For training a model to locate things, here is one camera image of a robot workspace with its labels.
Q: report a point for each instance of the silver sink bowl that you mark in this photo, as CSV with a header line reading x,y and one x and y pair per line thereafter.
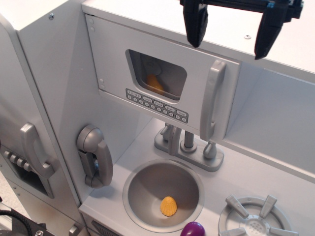
x,y
150,183

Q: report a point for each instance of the purple toy eggplant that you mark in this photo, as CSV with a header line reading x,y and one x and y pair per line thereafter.
x,y
193,229

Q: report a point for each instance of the grey toy faucet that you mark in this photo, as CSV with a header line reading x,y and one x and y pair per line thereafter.
x,y
184,145

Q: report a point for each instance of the grey microwave door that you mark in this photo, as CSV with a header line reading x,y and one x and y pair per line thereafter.
x,y
123,58

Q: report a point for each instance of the grey fridge ice dispenser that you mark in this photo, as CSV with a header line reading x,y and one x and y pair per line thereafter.
x,y
23,171

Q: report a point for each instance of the grey fridge door handle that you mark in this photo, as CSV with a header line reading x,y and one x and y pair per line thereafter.
x,y
35,155

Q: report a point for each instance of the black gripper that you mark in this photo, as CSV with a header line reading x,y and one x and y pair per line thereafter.
x,y
196,19

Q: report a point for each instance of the yellow toy corn piece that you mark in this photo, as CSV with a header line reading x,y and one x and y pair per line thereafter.
x,y
168,206

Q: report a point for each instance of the white toy kitchen cabinet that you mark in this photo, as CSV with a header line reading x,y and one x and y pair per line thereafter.
x,y
48,78

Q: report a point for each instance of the grey toy stove burner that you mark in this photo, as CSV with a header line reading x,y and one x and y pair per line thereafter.
x,y
251,216

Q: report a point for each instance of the yellow toy inside microwave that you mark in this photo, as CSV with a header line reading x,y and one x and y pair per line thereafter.
x,y
154,84

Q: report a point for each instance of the grey microwave door handle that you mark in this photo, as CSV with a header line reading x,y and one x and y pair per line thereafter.
x,y
215,78

